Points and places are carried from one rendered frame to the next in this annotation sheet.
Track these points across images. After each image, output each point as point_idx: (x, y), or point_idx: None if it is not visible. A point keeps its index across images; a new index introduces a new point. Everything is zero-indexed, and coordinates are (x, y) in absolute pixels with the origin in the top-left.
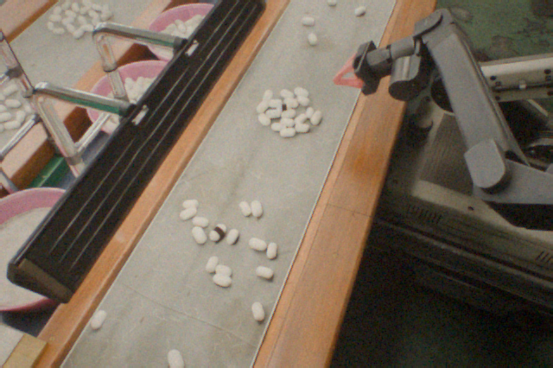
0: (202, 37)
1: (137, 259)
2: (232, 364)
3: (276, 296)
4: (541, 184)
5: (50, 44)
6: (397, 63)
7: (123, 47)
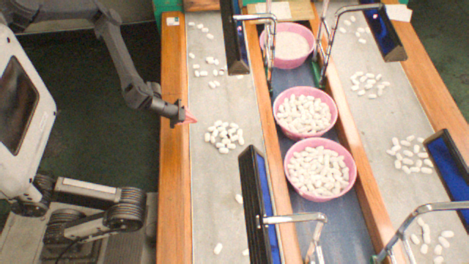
0: (231, 26)
1: None
2: (193, 43)
3: (187, 63)
4: (99, 4)
5: (403, 130)
6: (158, 91)
7: (349, 136)
